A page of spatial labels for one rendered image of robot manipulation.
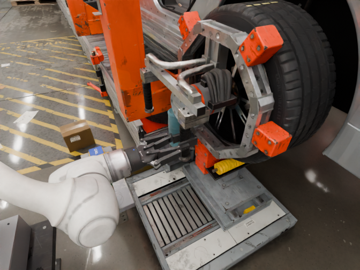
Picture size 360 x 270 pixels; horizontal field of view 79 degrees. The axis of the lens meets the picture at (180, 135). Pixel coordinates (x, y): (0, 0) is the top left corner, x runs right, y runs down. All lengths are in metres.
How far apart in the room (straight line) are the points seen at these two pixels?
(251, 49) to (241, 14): 0.19
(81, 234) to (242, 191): 1.06
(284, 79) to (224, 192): 0.82
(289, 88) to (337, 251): 1.16
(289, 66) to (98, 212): 0.64
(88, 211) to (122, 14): 0.88
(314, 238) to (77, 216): 1.43
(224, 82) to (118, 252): 1.14
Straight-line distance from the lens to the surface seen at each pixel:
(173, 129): 1.06
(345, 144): 0.90
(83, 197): 0.49
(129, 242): 1.47
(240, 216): 1.36
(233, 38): 0.75
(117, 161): 0.64
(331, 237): 1.72
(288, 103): 0.75
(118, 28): 1.14
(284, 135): 0.75
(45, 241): 1.27
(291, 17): 0.88
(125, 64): 1.19
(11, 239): 1.20
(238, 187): 1.40
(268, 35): 0.69
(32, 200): 0.51
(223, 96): 0.67
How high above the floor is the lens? 1.32
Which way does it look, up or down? 41 degrees down
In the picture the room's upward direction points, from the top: straight up
